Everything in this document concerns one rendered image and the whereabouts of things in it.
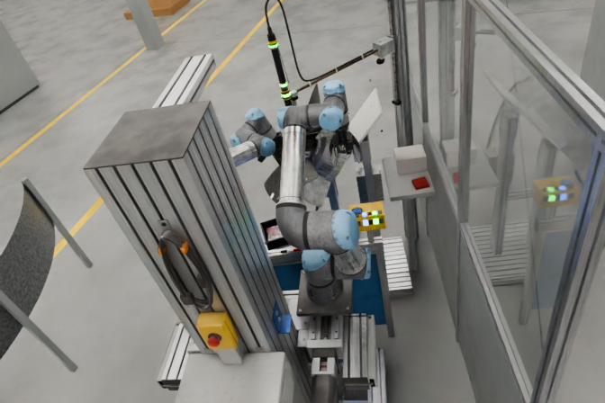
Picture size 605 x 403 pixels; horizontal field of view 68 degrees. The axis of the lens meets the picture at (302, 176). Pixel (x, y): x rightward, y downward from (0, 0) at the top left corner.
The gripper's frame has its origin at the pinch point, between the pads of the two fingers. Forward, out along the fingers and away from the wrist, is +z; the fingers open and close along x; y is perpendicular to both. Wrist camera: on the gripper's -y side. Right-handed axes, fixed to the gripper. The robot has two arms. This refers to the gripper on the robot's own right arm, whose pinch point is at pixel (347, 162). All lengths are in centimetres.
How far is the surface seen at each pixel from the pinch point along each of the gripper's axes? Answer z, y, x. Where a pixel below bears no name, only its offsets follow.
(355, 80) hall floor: 148, -356, 12
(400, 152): 51, -69, 28
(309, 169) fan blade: 28, -36, -21
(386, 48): -7, -83, 27
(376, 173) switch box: 64, -69, 13
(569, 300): -14, 80, 45
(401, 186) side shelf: 62, -52, 25
